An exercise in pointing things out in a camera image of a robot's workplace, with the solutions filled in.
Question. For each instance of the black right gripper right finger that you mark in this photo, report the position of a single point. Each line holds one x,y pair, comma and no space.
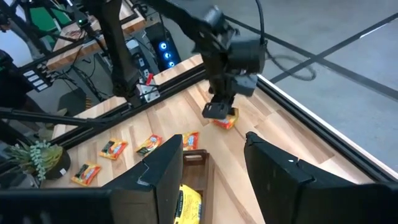
280,193

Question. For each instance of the black power strip white labels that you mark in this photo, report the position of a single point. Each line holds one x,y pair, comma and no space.
35,81

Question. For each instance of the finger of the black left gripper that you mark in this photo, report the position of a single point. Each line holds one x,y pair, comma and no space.
216,111
233,107

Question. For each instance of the potted succulent plant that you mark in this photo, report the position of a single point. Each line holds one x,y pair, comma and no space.
37,158

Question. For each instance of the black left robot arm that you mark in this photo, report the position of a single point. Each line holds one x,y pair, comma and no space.
118,46

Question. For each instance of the wooden compartment tea box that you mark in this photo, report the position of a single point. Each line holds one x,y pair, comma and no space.
199,174

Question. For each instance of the black computer tower blue lights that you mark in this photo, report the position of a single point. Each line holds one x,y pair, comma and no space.
164,46

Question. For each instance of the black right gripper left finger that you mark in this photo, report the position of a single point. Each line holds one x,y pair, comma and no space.
140,202

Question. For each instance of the green yellow tea packet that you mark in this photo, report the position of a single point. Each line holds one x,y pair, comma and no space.
188,205

